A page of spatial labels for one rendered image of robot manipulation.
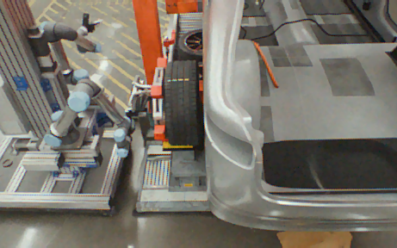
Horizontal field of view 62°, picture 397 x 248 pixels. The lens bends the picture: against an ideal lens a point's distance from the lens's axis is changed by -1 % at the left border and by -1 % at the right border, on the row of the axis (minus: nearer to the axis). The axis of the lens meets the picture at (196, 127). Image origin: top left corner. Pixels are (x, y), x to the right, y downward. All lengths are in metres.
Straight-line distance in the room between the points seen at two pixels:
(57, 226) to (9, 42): 1.59
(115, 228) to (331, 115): 1.93
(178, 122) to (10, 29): 1.19
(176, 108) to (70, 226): 1.46
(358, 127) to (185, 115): 1.18
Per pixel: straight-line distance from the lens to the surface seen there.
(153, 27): 2.70
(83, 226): 3.09
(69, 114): 2.17
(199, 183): 2.91
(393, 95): 2.71
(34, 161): 2.68
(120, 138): 2.22
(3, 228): 3.40
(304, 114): 2.40
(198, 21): 5.12
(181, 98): 2.29
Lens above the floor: 2.51
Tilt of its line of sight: 44 degrees down
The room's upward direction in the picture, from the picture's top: 3 degrees counter-clockwise
